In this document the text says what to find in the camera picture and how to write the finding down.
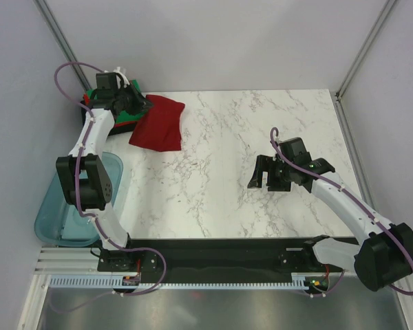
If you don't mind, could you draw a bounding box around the right aluminium frame post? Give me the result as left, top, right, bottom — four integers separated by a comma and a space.
333, 0, 400, 100

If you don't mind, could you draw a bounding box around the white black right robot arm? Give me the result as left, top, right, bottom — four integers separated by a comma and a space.
247, 137, 413, 296

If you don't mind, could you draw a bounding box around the aluminium frame post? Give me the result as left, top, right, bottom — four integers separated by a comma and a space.
333, 0, 400, 100
34, 0, 90, 90

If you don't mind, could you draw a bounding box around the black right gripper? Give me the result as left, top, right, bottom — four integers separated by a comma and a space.
247, 154, 295, 192

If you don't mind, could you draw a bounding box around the folded green t shirt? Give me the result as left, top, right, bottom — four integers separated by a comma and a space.
81, 89, 147, 127

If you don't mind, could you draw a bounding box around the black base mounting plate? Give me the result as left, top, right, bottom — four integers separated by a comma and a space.
96, 235, 345, 285

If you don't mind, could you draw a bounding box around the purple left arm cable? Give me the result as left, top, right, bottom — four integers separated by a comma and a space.
50, 62, 169, 314

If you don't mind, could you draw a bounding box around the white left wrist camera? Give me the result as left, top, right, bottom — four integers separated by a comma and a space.
113, 67, 130, 87

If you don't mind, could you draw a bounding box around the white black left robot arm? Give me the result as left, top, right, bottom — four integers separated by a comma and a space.
56, 68, 151, 272

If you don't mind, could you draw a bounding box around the dark red t shirt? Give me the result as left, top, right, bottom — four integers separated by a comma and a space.
129, 94, 185, 152

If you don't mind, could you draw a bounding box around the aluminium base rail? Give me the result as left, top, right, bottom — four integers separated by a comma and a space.
32, 245, 100, 274

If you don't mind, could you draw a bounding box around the left aluminium frame post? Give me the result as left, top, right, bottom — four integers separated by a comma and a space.
34, 0, 90, 90

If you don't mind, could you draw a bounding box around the clear blue plastic bin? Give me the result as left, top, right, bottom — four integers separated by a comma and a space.
34, 152, 127, 248

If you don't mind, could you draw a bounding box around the white slotted cable duct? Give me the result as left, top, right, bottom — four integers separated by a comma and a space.
49, 274, 328, 291

